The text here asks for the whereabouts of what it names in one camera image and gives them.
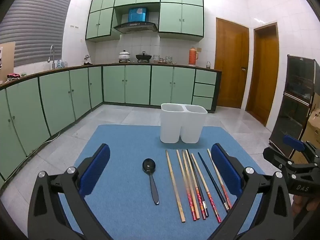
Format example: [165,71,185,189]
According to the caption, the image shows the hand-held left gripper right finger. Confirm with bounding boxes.
[211,143,293,240]

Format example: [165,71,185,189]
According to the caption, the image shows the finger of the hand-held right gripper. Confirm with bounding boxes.
[284,135,320,155]
[263,147,295,173]

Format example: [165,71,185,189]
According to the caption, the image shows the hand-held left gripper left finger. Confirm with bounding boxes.
[28,143,112,240]

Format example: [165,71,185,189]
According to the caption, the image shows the red-ended wooden chopstick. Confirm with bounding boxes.
[176,150,197,222]
[191,154,222,223]
[207,149,232,209]
[185,149,207,220]

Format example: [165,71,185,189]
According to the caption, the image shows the black chopstick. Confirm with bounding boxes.
[198,152,230,213]
[187,149,209,217]

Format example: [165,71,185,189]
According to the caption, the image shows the plain wooden chopstick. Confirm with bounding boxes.
[182,150,200,220]
[165,150,186,223]

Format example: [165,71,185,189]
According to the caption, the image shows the black spoon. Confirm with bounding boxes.
[142,158,160,205]

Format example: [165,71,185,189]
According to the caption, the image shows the white two-compartment utensil holder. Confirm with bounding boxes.
[160,103,208,144]

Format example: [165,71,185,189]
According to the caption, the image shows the person's right hand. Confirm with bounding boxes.
[291,194,320,218]

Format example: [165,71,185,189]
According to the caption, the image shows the cardboard box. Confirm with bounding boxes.
[291,110,320,165]

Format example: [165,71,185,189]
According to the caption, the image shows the blue mat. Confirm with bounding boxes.
[59,124,265,240]

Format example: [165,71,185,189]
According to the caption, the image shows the black glass-front cabinet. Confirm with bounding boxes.
[269,54,320,157]

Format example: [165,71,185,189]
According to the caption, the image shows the plain wooden door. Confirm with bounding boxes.
[245,22,279,127]

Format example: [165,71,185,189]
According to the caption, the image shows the green base cabinets with counter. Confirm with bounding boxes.
[0,64,222,188]

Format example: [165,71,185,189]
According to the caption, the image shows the orange thermos flask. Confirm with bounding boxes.
[188,46,199,67]

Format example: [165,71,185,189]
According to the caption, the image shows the silver cooking pot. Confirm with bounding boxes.
[118,50,131,63]

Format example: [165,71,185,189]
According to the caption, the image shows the black wok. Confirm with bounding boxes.
[136,52,152,63]

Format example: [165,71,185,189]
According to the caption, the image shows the chrome faucet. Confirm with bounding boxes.
[47,44,56,70]

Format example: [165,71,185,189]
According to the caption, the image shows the cardboard sheet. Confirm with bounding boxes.
[0,42,16,84]

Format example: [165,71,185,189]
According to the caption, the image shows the black range hood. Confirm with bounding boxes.
[113,22,158,34]

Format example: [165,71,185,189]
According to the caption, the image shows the grey window blind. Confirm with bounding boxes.
[0,0,73,68]

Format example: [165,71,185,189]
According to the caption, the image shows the blue-wrapped hood chimney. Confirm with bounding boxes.
[128,7,147,23]

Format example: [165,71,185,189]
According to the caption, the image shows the white floor cable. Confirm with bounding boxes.
[25,131,60,158]

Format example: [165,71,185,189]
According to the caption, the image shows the wooden door with handle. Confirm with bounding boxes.
[215,17,250,109]

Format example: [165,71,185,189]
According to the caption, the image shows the green wall cabinets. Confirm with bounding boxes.
[85,0,204,43]

